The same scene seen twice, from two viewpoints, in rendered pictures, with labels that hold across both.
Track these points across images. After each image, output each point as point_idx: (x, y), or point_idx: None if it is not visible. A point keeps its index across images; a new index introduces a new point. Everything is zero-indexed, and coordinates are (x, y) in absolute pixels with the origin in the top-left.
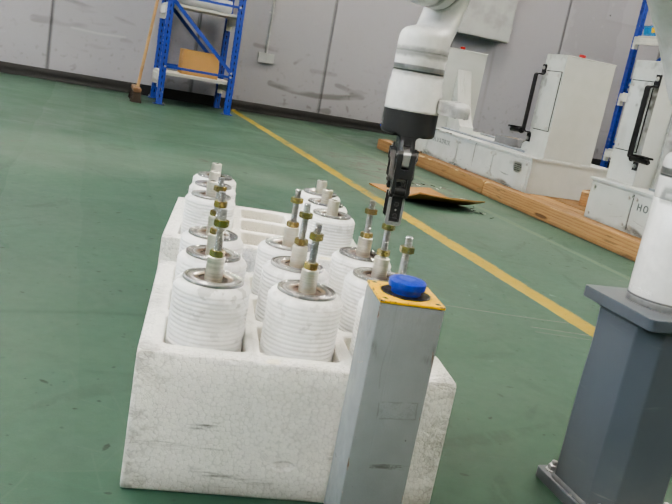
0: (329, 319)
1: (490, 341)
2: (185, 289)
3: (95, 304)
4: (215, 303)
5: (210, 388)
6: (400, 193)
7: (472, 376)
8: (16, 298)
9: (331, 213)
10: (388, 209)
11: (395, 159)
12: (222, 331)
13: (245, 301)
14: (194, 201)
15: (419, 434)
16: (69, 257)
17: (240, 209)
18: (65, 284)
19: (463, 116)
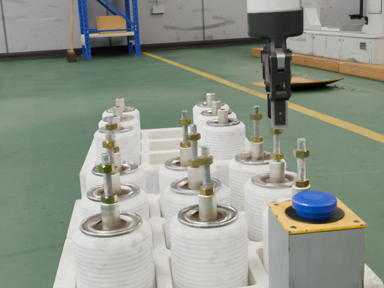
0: (236, 242)
1: (383, 199)
2: (83, 244)
3: (40, 240)
4: (115, 252)
5: None
6: (282, 96)
7: (378, 239)
8: None
9: (222, 122)
10: (272, 114)
11: (269, 63)
12: (130, 278)
13: (147, 242)
14: (101, 138)
15: None
16: (20, 200)
17: (148, 132)
18: (16, 226)
19: (330, 4)
